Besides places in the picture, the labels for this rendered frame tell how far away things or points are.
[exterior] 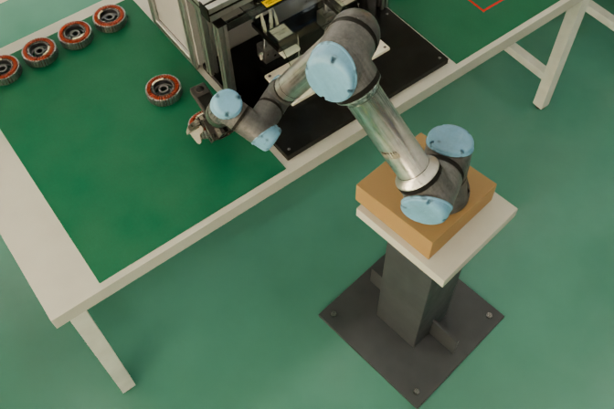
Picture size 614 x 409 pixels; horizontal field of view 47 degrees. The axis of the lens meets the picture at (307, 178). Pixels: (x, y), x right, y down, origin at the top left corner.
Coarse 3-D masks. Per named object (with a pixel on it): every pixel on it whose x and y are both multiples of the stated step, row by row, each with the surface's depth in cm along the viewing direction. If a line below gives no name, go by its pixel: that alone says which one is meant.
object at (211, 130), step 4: (200, 116) 197; (204, 116) 197; (200, 120) 198; (204, 120) 198; (204, 124) 198; (208, 124) 197; (208, 128) 197; (212, 128) 197; (216, 128) 195; (220, 128) 192; (224, 128) 194; (228, 128) 193; (208, 132) 198; (212, 132) 197; (216, 132) 197; (220, 132) 192; (224, 132) 192; (228, 132) 198; (208, 136) 200; (212, 136) 197; (216, 136) 198; (220, 136) 196; (224, 136) 201; (212, 140) 198; (216, 140) 202
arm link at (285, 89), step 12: (348, 12) 154; (360, 12) 154; (372, 24) 153; (312, 48) 170; (300, 60) 175; (288, 72) 179; (300, 72) 175; (276, 84) 184; (288, 84) 180; (300, 84) 178; (264, 96) 186; (276, 96) 185; (288, 96) 183; (300, 96) 185
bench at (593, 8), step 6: (588, 6) 324; (594, 6) 324; (600, 6) 323; (588, 12) 326; (594, 12) 323; (600, 12) 321; (606, 12) 321; (600, 18) 322; (606, 18) 320; (612, 18) 319; (606, 24) 321; (612, 24) 318
